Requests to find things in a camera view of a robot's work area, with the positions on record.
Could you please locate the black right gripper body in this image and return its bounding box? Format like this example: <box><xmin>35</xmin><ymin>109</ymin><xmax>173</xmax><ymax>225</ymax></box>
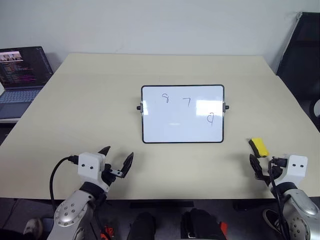
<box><xmin>257</xmin><ymin>167</ymin><xmax>283</xmax><ymax>189</ymax></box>

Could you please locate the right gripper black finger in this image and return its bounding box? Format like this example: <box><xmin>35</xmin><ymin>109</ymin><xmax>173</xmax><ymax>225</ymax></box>
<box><xmin>249</xmin><ymin>153</ymin><xmax>264</xmax><ymax>180</ymax></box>

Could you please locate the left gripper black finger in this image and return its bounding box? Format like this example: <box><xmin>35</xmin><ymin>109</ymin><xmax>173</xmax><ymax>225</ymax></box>
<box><xmin>110</xmin><ymin>151</ymin><xmax>135</xmax><ymax>179</ymax></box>
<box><xmin>97</xmin><ymin>145</ymin><xmax>112</xmax><ymax>157</ymax></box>

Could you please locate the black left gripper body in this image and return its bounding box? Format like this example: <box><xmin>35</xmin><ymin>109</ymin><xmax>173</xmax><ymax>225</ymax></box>
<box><xmin>100</xmin><ymin>163</ymin><xmax>118</xmax><ymax>187</ymax></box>

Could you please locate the yellow sponge eraser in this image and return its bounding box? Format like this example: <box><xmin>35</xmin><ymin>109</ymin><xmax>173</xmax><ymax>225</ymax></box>
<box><xmin>247</xmin><ymin>137</ymin><xmax>270</xmax><ymax>159</ymax></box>

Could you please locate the black sneaker with white stripes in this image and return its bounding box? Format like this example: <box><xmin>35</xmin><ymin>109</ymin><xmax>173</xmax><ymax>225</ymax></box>
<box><xmin>262</xmin><ymin>208</ymin><xmax>285</xmax><ymax>235</ymax></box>

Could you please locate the small red object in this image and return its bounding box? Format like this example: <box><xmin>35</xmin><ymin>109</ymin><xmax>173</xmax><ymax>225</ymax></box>
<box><xmin>100</xmin><ymin>225</ymin><xmax>116</xmax><ymax>240</ymax></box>

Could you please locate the dark rounded shape with red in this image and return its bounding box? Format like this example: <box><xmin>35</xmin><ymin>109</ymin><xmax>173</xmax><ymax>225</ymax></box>
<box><xmin>180</xmin><ymin>208</ymin><xmax>229</xmax><ymax>240</ymax></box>

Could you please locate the open laptop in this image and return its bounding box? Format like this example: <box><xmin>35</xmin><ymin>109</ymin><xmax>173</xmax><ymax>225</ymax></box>
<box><xmin>0</xmin><ymin>45</ymin><xmax>54</xmax><ymax>120</ymax></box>

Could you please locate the black office chair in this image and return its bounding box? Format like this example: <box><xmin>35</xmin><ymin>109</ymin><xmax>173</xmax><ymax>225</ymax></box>
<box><xmin>275</xmin><ymin>11</ymin><xmax>320</xmax><ymax>121</ymax></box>

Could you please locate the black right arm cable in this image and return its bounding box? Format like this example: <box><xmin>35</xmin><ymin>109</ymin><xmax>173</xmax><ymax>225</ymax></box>
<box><xmin>266</xmin><ymin>155</ymin><xmax>291</xmax><ymax>240</ymax></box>

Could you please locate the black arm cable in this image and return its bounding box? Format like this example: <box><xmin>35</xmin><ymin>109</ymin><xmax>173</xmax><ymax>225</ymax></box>
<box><xmin>266</xmin><ymin>155</ymin><xmax>291</xmax><ymax>240</ymax></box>
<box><xmin>49</xmin><ymin>155</ymin><xmax>81</xmax><ymax>211</ymax></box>

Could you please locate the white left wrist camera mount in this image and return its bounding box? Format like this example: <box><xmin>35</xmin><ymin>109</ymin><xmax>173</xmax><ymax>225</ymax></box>
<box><xmin>77</xmin><ymin>151</ymin><xmax>111</xmax><ymax>193</ymax></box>

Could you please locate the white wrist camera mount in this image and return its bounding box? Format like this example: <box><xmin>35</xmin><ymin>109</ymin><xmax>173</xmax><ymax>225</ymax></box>
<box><xmin>276</xmin><ymin>154</ymin><xmax>308</xmax><ymax>186</ymax></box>
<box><xmin>77</xmin><ymin>151</ymin><xmax>111</xmax><ymax>193</ymax></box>

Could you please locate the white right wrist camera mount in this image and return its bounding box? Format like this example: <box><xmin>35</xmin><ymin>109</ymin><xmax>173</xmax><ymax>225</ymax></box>
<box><xmin>276</xmin><ymin>154</ymin><xmax>308</xmax><ymax>186</ymax></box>

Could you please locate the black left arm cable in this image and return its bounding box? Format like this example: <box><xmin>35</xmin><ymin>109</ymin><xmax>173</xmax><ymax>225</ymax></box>
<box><xmin>49</xmin><ymin>155</ymin><xmax>81</xmax><ymax>211</ymax></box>

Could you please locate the whiteboard with black frame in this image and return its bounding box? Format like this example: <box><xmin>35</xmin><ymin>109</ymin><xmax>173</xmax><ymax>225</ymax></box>
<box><xmin>136</xmin><ymin>84</ymin><xmax>231</xmax><ymax>145</ymax></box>

